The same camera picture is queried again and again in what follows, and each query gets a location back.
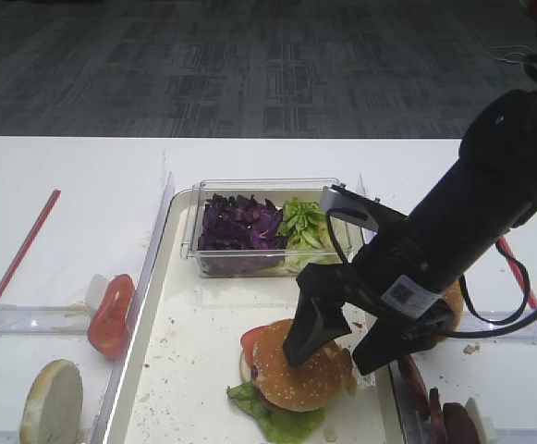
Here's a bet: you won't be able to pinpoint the red plastic strip left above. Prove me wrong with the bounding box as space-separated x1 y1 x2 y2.
0 189 61 300

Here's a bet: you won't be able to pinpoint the dark meat slices on rack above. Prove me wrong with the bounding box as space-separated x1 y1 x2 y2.
397 355 481 444

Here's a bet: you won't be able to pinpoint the clear plastic salad container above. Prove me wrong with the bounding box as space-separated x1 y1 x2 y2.
181 178 361 278

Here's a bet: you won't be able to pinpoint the tomato slice on left rack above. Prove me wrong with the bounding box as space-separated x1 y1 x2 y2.
87 274 135 358

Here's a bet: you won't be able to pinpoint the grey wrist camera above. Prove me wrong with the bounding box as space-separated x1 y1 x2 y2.
319 184 379 232

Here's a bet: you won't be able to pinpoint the lettuce leaf in burger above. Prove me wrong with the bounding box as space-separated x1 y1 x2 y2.
226 382 325 443

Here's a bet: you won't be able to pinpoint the purple cabbage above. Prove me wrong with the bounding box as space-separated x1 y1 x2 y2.
198 194 287 277

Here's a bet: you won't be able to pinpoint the green lettuce in container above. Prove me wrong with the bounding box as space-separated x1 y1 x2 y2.
277 197 340 274

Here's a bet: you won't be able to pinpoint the tomato slice in burger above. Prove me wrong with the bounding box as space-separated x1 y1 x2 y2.
240 326 267 366

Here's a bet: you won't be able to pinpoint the sesame bun top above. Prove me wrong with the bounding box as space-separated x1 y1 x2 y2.
250 319 358 412

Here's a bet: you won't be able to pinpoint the clear acrylic rack right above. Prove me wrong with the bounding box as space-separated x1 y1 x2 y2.
358 173 537 444

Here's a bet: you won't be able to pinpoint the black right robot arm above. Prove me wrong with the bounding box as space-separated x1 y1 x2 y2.
283 90 537 375

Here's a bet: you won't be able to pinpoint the clear acrylic rack left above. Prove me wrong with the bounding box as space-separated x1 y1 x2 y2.
0 182 175 443

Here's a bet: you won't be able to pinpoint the white metal tray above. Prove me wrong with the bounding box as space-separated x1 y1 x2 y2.
91 188 410 444

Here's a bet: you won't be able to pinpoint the bun half on left rack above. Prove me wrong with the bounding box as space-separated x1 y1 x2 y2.
18 359 83 444

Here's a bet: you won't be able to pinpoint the sesame bun on right rack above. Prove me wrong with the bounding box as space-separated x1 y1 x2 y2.
440 280 465 331

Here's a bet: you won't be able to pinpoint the clear acrylic rack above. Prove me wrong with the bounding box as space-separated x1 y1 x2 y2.
358 173 537 444
0 182 175 443

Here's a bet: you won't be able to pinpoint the white divider block right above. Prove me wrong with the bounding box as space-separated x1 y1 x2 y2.
465 398 498 444

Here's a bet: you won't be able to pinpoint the black cable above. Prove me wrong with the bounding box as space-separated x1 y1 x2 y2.
325 53 537 341

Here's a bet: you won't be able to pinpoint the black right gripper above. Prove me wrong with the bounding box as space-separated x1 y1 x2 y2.
283 216 456 376

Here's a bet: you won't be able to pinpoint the sesame bun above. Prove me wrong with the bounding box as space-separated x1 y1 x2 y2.
440 280 465 331
250 319 358 412

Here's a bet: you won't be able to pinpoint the white plastic divider block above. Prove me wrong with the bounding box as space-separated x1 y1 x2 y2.
85 274 109 311

